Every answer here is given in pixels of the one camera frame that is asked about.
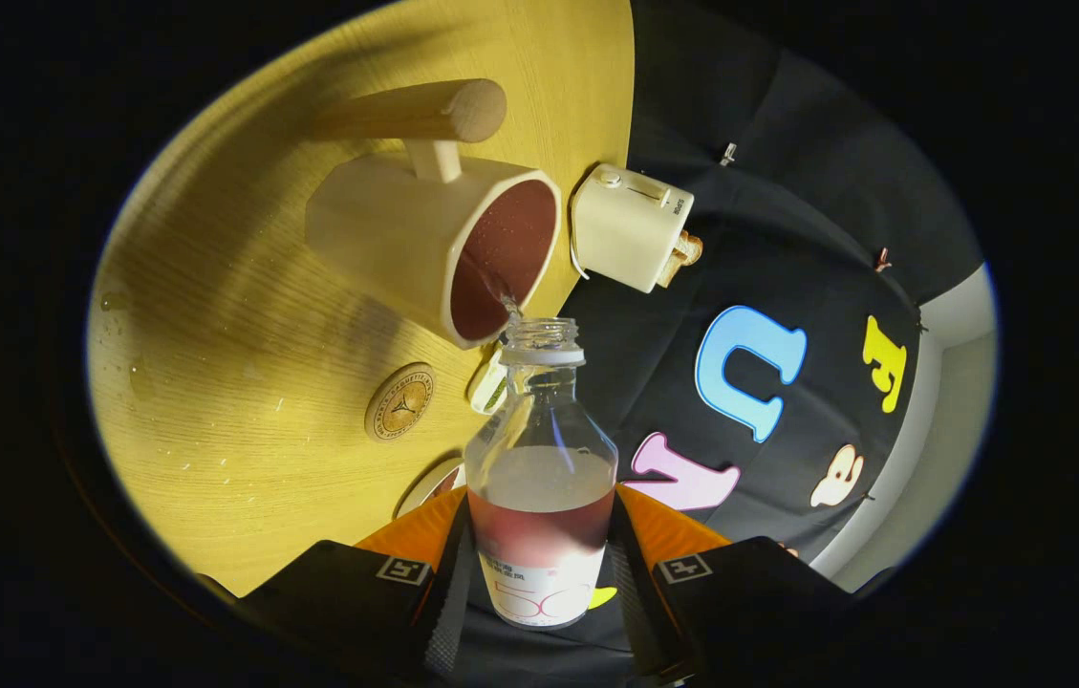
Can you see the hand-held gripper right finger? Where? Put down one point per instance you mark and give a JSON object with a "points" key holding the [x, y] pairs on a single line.
{"points": [[630, 592]]}

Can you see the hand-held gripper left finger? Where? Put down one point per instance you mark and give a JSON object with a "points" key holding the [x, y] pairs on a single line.
{"points": [[448, 592]]}

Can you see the clear juice bottle pink label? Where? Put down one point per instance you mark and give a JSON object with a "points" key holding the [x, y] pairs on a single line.
{"points": [[539, 497]]}

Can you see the round wooden coaster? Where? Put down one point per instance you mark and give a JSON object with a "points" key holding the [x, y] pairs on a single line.
{"points": [[399, 401]]}

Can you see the round white plate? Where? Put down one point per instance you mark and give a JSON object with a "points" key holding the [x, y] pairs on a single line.
{"points": [[420, 492]]}

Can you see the small white divided dish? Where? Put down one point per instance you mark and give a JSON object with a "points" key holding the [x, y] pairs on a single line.
{"points": [[491, 387]]}

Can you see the wooden table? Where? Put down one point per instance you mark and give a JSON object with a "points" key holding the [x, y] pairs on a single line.
{"points": [[233, 382]]}

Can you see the toast slice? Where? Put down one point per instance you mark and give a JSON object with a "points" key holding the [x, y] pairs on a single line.
{"points": [[671, 272], [689, 247]]}

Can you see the cream toaster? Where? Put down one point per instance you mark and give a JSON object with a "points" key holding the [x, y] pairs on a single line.
{"points": [[625, 225]]}

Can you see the pink clip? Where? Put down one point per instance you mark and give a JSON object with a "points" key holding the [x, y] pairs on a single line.
{"points": [[883, 260]]}

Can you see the black backdrop cloth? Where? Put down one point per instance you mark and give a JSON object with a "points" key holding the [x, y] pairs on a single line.
{"points": [[787, 191]]}

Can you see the silver clip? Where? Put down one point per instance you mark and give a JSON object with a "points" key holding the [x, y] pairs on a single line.
{"points": [[728, 153]]}

